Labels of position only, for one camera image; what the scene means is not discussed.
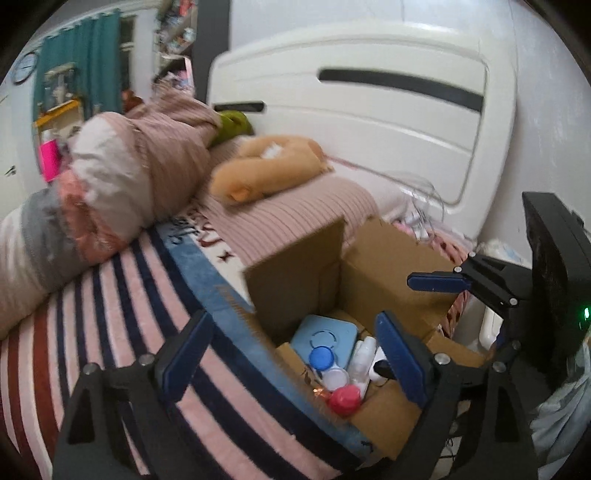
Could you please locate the dark bookshelf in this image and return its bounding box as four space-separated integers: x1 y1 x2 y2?
152 0 232 100

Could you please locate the window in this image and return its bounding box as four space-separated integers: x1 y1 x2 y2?
117 14 139 107

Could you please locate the green plush toy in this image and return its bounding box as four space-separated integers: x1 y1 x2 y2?
208 110 254 148

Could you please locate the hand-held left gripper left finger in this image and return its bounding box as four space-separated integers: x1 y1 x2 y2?
53 310 215 480

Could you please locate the glass tank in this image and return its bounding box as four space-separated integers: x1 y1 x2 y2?
44 65 77 105

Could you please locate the small white dropper bottle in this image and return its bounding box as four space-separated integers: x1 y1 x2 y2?
347 336 378 388

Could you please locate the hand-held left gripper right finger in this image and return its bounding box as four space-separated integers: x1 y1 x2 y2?
374 311 541 480

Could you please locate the yellow stand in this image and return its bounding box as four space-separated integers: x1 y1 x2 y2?
34 99 82 131

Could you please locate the striped pink navy blanket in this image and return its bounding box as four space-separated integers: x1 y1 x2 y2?
0 226 370 480

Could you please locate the white door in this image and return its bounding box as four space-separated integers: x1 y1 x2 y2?
0 83 35 208

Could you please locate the round wall clock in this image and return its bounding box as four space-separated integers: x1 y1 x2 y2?
11 52 39 85

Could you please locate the pink ribbed bed sheet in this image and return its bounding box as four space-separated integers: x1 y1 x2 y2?
194 175 384 282

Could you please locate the white earbud case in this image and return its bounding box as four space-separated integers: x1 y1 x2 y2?
369 345 394 387

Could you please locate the teal curtain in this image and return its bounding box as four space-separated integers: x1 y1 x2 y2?
32 7 123 123

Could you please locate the tan plush toy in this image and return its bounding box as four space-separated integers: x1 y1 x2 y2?
210 135 333 206

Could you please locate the person's right forearm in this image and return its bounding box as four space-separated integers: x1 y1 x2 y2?
529 342 591 480

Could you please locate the rolled pink grey quilt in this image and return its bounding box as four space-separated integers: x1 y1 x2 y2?
0 85 227 337

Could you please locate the white bed headboard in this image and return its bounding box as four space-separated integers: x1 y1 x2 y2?
207 21 518 241

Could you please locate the brown cardboard box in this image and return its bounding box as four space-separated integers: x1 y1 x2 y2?
244 216 490 462

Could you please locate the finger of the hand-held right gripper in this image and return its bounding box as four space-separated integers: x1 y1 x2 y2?
494 318 525 366
406 253 533 320

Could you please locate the pink bag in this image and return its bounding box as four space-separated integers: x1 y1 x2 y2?
39 140 64 182

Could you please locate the white blue contact lens case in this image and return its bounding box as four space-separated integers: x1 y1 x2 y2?
309 345 350 393

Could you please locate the light blue square case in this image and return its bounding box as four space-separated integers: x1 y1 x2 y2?
290 315 360 371

